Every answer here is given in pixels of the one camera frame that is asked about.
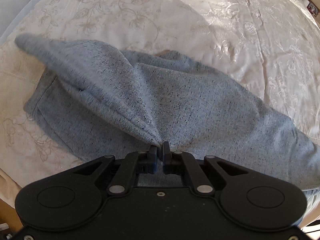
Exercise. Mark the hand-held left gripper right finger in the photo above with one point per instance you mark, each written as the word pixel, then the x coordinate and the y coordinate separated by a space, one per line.
pixel 166 158

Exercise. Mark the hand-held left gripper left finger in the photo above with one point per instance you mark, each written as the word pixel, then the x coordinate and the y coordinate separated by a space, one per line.
pixel 153 158

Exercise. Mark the grey-blue speckled pants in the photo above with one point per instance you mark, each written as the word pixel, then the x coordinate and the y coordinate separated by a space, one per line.
pixel 200 105

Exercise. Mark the cream floral embroidered bedspread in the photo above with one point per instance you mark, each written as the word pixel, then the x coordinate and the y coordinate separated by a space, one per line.
pixel 200 17

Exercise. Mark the picture frame with reddish photo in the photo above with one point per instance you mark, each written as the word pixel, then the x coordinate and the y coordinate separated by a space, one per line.
pixel 311 6

